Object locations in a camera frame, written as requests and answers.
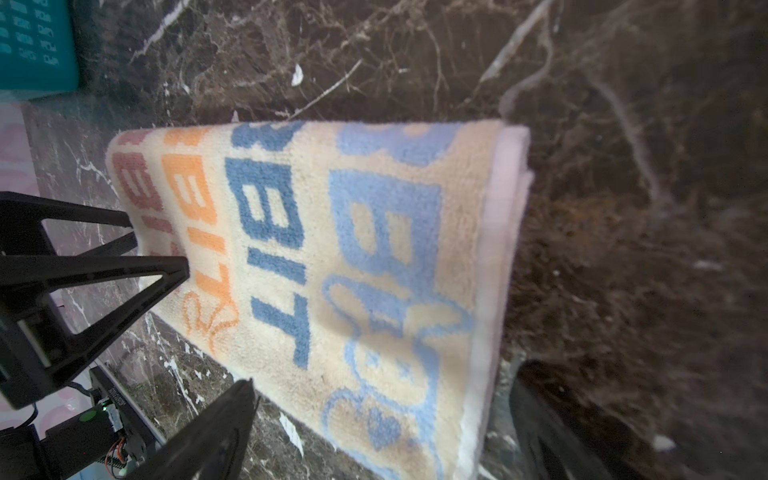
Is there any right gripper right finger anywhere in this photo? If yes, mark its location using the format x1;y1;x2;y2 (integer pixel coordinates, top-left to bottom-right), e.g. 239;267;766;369
509;360;647;479

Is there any teal plastic basket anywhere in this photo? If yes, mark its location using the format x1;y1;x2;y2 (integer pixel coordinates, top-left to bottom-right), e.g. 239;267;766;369
1;0;79;103

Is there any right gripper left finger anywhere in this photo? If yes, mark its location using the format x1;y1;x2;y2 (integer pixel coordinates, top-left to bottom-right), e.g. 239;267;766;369
128;380;258;479

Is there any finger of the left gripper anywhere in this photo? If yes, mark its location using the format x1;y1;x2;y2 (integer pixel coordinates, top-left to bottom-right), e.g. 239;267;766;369
1;256;189;409
1;191;137;256

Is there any cream rabbit print towel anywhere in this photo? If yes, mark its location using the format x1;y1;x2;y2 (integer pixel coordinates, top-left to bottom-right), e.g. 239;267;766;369
106;120;534;479

